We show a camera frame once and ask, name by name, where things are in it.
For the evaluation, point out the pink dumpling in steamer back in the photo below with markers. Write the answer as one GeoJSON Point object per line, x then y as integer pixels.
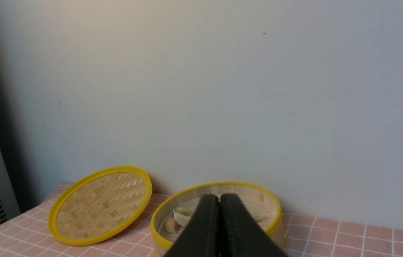
{"type": "Point", "coordinates": [171, 226]}

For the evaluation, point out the yellow-rimmed bamboo steamer basket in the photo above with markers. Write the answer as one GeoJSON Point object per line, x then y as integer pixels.
{"type": "Point", "coordinates": [259, 201]}

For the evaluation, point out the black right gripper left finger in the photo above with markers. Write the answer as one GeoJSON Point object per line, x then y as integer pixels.
{"type": "Point", "coordinates": [199, 238]}

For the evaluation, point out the yellow-rimmed bamboo steamer lid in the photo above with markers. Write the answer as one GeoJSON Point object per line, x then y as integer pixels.
{"type": "Point", "coordinates": [100, 206]}

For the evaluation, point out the white dumpling in steamer left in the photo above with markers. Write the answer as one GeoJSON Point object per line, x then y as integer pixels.
{"type": "Point", "coordinates": [181, 219]}

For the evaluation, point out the green dumpling in steamer back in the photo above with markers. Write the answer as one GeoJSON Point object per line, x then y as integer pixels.
{"type": "Point", "coordinates": [183, 211]}

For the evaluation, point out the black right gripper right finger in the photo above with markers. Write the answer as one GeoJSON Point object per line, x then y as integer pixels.
{"type": "Point", "coordinates": [240, 235]}

